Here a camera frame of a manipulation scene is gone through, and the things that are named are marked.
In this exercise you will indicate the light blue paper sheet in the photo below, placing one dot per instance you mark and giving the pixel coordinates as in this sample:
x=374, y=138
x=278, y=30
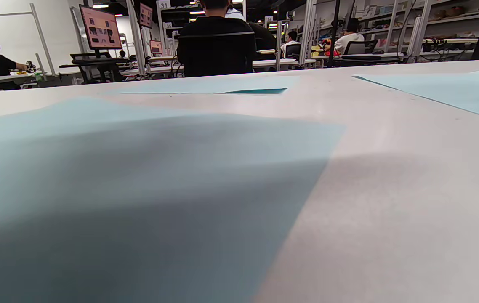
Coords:
x=454, y=90
x=201, y=85
x=138, y=189

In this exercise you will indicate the small flat computer monitor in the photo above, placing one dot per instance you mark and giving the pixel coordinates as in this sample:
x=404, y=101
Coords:
x=156, y=46

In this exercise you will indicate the black pole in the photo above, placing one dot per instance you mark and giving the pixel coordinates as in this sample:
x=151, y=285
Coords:
x=334, y=33

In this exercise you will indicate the grey office chair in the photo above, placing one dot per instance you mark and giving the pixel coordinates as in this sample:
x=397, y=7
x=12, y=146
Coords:
x=355, y=48

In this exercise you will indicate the black monitor stand desk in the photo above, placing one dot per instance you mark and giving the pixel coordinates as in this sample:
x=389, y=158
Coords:
x=96, y=61

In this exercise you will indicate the white storage shelf rack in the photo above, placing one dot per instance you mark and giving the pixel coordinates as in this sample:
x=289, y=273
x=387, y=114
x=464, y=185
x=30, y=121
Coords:
x=454, y=19

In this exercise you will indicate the white metal frame post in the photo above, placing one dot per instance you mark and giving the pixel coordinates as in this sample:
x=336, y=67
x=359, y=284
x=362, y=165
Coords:
x=44, y=42

